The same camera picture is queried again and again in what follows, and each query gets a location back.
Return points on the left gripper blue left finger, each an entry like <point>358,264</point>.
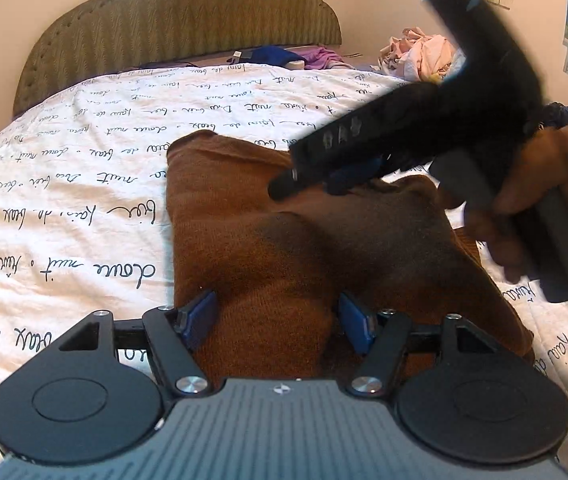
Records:
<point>196,319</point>

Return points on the pink clothes pile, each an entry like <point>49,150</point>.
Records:
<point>417,56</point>

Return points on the purple cloth at headboard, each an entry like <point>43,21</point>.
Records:
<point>321,58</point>

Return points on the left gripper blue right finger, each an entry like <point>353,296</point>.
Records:
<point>358,322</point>

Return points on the dark navy clothes pile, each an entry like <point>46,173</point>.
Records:
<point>554,115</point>

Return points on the green upholstered headboard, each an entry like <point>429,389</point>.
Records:
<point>100,37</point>

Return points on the white script-print bed sheet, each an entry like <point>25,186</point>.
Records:
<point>83,223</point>

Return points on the person right hand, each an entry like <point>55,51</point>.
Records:
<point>540,167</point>

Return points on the blue cloth at headboard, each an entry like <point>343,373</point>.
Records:
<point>272,55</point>

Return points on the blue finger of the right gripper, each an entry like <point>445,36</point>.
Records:
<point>292,182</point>
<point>342,180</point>

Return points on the brown knit sweater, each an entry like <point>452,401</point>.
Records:
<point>278,269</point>

